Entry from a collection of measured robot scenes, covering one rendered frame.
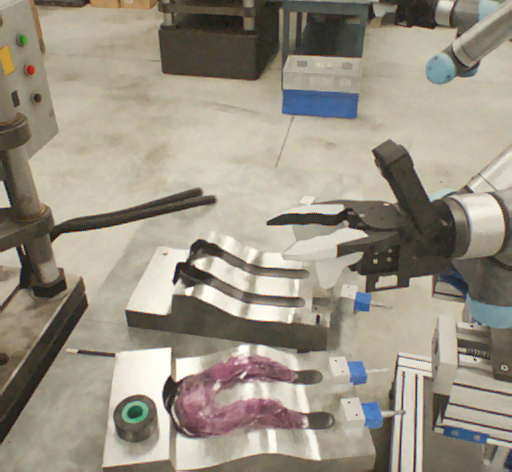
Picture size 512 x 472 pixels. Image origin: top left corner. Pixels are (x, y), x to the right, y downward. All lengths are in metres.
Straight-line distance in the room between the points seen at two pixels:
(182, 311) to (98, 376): 0.24
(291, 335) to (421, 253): 0.71
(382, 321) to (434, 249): 1.96
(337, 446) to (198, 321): 0.45
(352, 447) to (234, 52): 4.37
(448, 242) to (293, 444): 0.59
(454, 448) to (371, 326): 0.78
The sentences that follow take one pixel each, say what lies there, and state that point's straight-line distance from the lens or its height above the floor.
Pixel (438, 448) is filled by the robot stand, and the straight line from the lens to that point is 1.99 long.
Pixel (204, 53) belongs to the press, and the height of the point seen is 0.22.
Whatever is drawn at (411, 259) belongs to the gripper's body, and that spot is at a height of 1.43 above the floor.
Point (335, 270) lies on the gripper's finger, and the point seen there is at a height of 1.43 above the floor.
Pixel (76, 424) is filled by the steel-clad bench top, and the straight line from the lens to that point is 1.29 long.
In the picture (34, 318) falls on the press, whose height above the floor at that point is 0.78.
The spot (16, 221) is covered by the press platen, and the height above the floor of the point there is 1.04.
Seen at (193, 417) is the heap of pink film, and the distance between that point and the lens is 1.14.
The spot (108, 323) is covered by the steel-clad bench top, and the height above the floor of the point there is 0.80.
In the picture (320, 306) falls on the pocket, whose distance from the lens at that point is 1.38.
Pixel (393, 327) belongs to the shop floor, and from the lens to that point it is 2.61.
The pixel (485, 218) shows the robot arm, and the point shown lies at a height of 1.46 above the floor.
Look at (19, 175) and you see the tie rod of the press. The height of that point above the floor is 1.16.
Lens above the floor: 1.81
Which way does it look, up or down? 35 degrees down
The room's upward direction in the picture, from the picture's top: straight up
